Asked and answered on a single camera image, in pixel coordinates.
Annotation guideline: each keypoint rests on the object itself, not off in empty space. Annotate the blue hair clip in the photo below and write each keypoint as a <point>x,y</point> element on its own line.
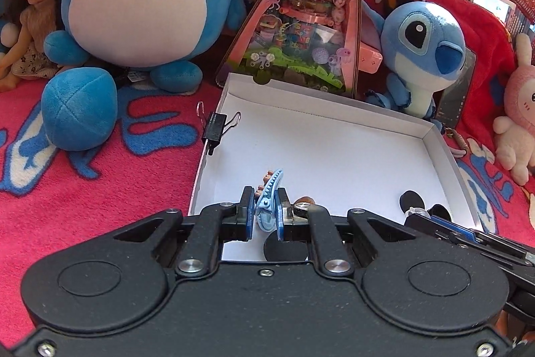
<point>267,203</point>

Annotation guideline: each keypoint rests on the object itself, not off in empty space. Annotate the white cardboard box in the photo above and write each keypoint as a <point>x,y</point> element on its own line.
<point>334,156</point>

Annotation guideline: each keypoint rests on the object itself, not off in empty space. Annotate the small pink box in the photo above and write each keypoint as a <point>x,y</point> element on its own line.
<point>370,61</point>

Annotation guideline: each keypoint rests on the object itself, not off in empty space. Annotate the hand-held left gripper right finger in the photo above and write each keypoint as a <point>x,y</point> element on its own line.
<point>281,220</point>

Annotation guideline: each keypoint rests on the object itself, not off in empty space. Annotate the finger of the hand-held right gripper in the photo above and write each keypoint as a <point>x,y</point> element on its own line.
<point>434,233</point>
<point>457,229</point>

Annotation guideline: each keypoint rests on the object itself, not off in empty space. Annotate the black smartphone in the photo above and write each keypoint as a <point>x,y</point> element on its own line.
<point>455,102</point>

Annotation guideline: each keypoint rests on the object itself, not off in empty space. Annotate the small brown beads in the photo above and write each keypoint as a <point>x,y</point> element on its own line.
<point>266,179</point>

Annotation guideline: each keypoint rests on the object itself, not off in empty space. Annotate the brown-haired doll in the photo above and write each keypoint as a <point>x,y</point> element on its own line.
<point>35,5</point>

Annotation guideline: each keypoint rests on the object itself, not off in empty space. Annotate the pink bunny plush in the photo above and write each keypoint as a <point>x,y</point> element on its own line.
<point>518,106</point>

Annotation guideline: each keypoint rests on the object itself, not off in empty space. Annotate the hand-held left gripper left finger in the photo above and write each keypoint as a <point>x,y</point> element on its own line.
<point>250,211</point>

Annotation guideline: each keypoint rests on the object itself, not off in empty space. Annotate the black round puck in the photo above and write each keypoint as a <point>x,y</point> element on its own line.
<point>288,250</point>

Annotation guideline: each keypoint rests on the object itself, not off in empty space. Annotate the small black disc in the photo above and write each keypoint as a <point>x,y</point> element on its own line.
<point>439,210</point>
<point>411,199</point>

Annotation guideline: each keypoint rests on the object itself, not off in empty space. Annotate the pink triangular toy house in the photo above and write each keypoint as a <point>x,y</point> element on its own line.
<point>301,26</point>

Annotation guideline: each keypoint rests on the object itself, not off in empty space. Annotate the blue alien plush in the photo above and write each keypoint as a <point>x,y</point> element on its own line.
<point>418,43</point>

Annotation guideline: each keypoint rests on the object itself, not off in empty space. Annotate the round blue mouse plush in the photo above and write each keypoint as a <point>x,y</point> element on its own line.
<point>138,5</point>

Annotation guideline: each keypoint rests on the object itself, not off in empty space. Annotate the black binder clip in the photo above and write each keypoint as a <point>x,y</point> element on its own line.
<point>215,129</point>

